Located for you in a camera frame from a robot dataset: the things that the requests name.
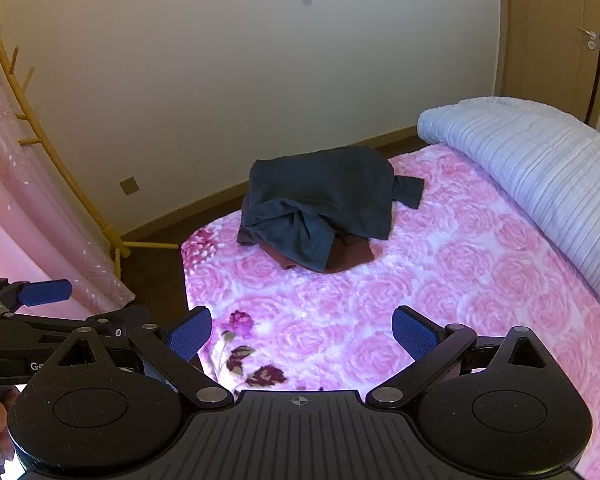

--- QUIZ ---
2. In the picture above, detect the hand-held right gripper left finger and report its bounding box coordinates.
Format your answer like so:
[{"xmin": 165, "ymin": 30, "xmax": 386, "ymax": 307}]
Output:
[{"xmin": 42, "ymin": 306, "xmax": 234, "ymax": 407}]

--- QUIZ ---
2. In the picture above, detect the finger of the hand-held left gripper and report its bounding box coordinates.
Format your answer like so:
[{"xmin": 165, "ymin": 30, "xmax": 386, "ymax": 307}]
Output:
[
  {"xmin": 0, "ymin": 279, "xmax": 74, "ymax": 319},
  {"xmin": 40, "ymin": 304, "xmax": 154, "ymax": 339}
]

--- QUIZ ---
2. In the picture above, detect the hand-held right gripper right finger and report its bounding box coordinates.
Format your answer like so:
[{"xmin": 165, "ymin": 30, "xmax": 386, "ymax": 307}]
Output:
[{"xmin": 366, "ymin": 306, "xmax": 563, "ymax": 407}]

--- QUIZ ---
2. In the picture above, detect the dark teal sweater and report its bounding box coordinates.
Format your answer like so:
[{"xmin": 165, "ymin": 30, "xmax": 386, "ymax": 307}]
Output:
[{"xmin": 236, "ymin": 146, "xmax": 425, "ymax": 274}]

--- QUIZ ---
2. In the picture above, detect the pink floral blanket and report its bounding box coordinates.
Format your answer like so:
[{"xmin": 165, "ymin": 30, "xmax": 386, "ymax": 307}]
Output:
[{"xmin": 180, "ymin": 144, "xmax": 600, "ymax": 480}]

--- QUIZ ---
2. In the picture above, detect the pink curtain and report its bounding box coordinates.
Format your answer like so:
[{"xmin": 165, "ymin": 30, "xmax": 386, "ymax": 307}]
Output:
[{"xmin": 0, "ymin": 25, "xmax": 136, "ymax": 321}]

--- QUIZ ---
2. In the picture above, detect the maroon garment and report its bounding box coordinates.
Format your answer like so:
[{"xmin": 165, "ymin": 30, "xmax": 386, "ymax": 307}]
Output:
[{"xmin": 262, "ymin": 232, "xmax": 376, "ymax": 275}]

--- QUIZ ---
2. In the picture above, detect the yellow coat rack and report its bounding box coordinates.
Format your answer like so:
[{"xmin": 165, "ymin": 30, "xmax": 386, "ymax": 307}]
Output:
[{"xmin": 0, "ymin": 0, "xmax": 180, "ymax": 278}]

